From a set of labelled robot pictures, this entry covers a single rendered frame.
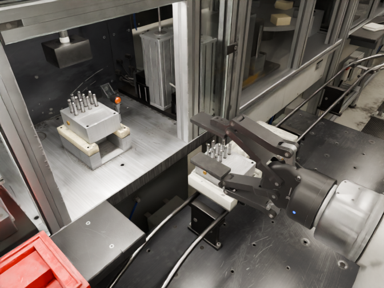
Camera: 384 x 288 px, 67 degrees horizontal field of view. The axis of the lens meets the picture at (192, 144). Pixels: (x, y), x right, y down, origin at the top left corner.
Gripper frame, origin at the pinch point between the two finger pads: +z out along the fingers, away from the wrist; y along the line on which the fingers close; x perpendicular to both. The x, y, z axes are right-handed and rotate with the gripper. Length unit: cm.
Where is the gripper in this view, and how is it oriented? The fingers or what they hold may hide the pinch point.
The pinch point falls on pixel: (207, 143)
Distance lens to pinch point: 49.5
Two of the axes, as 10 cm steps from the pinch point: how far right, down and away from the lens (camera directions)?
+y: 0.0, -7.9, -6.1
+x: -6.7, 4.6, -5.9
